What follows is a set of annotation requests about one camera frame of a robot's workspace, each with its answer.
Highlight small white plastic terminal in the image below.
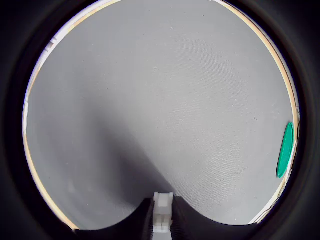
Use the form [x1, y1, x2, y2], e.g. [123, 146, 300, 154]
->
[152, 191, 175, 234]

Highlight dark grey mat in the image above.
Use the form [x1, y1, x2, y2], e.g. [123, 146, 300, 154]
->
[26, 0, 296, 231]

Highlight round green lid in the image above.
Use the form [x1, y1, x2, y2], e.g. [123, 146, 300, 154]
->
[276, 121, 295, 179]

